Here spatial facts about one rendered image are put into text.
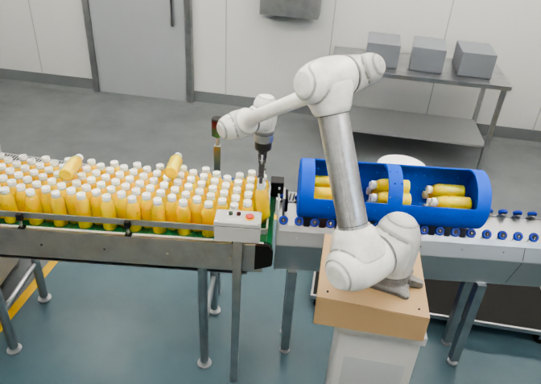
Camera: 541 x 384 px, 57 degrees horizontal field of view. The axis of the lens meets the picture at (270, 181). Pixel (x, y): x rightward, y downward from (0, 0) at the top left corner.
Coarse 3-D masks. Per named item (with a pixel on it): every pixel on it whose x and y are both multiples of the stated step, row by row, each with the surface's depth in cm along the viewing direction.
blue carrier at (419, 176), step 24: (312, 168) 230; (360, 168) 248; (384, 168) 247; (408, 168) 245; (432, 168) 242; (456, 168) 239; (312, 192) 227; (480, 192) 226; (312, 216) 236; (384, 216) 231; (432, 216) 229; (456, 216) 229; (480, 216) 228
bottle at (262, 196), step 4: (264, 188) 229; (256, 192) 230; (260, 192) 229; (264, 192) 229; (268, 192) 232; (256, 196) 230; (260, 196) 229; (264, 196) 230; (268, 196) 232; (256, 200) 232; (260, 200) 230; (264, 200) 230; (268, 200) 233; (256, 204) 233; (260, 204) 231; (264, 204) 232; (268, 204) 233; (256, 208) 234; (260, 208) 232; (264, 208) 232; (268, 208) 234; (264, 212) 233; (268, 212) 235; (264, 216) 235; (268, 216) 236
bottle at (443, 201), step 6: (438, 198) 235; (444, 198) 233; (450, 198) 233; (456, 198) 233; (462, 198) 233; (468, 198) 234; (438, 204) 234; (444, 204) 233; (450, 204) 232; (456, 204) 232; (462, 204) 232; (468, 204) 232
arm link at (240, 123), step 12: (288, 96) 186; (264, 108) 188; (276, 108) 186; (288, 108) 186; (228, 120) 195; (240, 120) 194; (252, 120) 191; (264, 120) 191; (228, 132) 195; (240, 132) 196; (252, 132) 198
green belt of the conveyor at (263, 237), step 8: (272, 200) 265; (272, 208) 259; (272, 216) 253; (8, 224) 235; (16, 224) 235; (24, 224) 235; (40, 224) 236; (48, 224) 236; (72, 224) 237; (264, 224) 246; (272, 224) 248; (136, 232) 235; (144, 232) 235; (152, 232) 236; (168, 232) 236; (176, 232) 237; (192, 232) 237; (200, 232) 238; (272, 232) 244; (264, 240) 235; (272, 240) 238
